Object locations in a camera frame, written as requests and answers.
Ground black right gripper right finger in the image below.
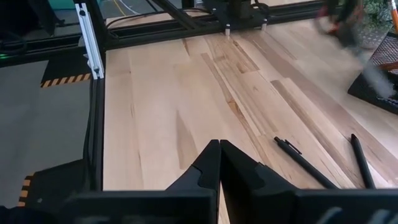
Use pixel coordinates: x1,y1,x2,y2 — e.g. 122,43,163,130
220,139,299,224

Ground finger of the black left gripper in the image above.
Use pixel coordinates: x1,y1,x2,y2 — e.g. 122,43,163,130
337,0,352,46
349,0,363,47

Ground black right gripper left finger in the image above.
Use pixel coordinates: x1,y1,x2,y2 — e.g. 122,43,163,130
166,139,221,192

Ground orange pencil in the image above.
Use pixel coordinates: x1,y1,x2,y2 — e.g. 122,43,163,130
390,0,398,34

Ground red-handled scissors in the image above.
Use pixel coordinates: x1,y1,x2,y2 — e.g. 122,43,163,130
313,1,397,99

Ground black pen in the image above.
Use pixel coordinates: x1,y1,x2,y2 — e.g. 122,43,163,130
350,133,377,190
273,136,340,190

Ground black mesh desk organizer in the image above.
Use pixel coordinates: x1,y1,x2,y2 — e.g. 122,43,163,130
347,30,398,114

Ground green plant in white pot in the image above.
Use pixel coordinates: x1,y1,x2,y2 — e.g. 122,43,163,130
357,0,393,49

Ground black hazard-striped mat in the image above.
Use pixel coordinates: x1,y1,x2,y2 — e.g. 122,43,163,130
40,54,93,88
17,160,91,212

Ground black aluminium table frame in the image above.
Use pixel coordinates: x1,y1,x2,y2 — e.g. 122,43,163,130
0,0,330,192

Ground white aluminium rail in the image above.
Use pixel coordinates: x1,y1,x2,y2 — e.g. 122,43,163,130
75,2,105,80

